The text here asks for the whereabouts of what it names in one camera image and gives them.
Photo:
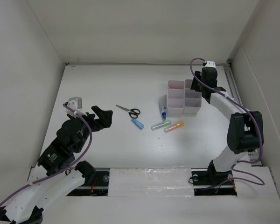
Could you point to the blue capped glue pen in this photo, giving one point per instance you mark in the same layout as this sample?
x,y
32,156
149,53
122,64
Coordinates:
x,y
162,107

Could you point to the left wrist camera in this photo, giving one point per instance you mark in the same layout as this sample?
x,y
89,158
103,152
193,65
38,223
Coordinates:
x,y
75,103

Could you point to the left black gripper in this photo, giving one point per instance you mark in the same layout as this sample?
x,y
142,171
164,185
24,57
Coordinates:
x,y
105,119

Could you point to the orange capped marker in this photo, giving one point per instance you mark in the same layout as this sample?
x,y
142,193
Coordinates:
x,y
173,127

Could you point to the aluminium side rail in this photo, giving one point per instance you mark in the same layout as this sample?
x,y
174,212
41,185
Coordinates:
x,y
253,156

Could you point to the left white compartment container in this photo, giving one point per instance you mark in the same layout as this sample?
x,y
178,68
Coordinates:
x,y
175,97

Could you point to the white compartment container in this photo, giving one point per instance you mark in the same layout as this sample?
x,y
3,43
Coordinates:
x,y
192,99
175,97

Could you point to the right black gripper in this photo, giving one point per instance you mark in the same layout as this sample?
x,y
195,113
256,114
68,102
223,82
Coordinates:
x,y
194,86

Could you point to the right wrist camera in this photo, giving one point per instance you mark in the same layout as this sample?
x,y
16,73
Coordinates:
x,y
210,64

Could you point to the right white compartment container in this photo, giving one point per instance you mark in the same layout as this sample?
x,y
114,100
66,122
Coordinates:
x,y
192,99

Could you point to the green highlighter marker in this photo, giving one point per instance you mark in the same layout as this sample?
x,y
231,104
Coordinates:
x,y
161,125

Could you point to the black handled scissors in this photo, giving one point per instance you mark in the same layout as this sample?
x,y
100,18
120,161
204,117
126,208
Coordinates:
x,y
133,113

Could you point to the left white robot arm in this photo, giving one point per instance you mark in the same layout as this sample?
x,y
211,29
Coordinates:
x,y
60,168

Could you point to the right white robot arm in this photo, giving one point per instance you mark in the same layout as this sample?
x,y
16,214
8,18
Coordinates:
x,y
245,131

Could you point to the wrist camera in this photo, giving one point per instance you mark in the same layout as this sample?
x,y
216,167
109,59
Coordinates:
x,y
75,103
210,64

